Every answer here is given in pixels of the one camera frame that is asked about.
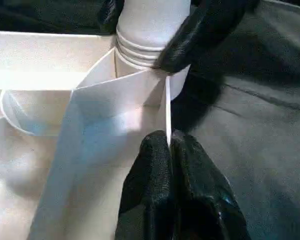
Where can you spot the white plastic table leg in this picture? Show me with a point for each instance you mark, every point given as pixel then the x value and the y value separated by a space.
pixel 150 22

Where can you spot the black work mat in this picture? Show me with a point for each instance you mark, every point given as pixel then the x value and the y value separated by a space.
pixel 252 125

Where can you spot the white plastic table top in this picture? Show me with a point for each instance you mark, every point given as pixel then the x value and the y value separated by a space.
pixel 27 150

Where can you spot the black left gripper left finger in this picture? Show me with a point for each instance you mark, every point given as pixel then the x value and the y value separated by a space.
pixel 150 187

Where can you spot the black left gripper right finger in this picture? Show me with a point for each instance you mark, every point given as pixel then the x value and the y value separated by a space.
pixel 202 200

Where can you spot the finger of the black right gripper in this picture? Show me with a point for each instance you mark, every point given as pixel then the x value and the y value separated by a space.
pixel 202 32
pixel 111 15

